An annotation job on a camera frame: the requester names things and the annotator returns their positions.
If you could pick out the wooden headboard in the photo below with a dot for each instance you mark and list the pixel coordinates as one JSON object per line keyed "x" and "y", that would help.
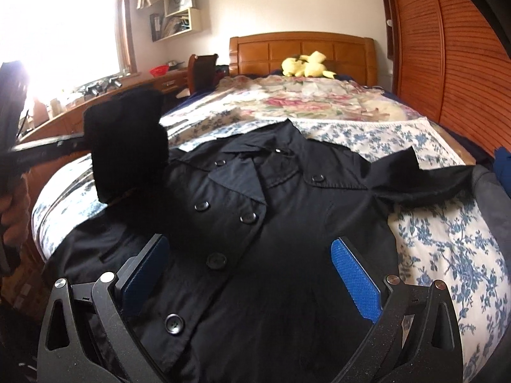
{"x": 259, "y": 54}

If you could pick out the grey cloth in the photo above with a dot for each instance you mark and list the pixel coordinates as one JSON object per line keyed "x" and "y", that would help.
{"x": 495, "y": 207}

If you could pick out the bright window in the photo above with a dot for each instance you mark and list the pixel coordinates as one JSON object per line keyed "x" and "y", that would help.
{"x": 60, "y": 28}

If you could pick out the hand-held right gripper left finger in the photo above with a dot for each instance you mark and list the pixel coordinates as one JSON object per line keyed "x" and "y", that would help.
{"x": 145, "y": 275}

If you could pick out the blue cloth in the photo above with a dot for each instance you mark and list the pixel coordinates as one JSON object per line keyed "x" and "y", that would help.
{"x": 504, "y": 161}

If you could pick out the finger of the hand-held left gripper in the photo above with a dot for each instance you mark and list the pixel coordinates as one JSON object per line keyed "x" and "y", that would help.
{"x": 48, "y": 145}

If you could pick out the dark wooden chair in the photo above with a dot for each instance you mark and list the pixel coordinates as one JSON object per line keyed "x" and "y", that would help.
{"x": 203, "y": 70}

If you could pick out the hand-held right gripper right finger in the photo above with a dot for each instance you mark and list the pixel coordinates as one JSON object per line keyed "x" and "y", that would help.
{"x": 355, "y": 279}

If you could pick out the white wall shelf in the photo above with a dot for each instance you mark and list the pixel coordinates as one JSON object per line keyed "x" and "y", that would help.
{"x": 187, "y": 16}

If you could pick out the yellow plush toy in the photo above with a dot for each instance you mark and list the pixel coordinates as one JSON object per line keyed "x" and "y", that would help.
{"x": 307, "y": 68}

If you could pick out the red bowl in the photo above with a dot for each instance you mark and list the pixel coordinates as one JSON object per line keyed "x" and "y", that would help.
{"x": 158, "y": 71}

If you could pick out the wooden slatted wardrobe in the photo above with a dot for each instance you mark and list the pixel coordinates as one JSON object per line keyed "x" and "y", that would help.
{"x": 451, "y": 48}

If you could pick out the pink floral quilt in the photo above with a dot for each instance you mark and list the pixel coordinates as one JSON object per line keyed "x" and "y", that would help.
{"x": 299, "y": 101}

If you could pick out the black buttoned coat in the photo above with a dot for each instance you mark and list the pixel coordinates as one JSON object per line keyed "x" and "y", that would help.
{"x": 279, "y": 227}

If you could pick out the blue floral bedspread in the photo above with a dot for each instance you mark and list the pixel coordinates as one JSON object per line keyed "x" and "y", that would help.
{"x": 439, "y": 247}

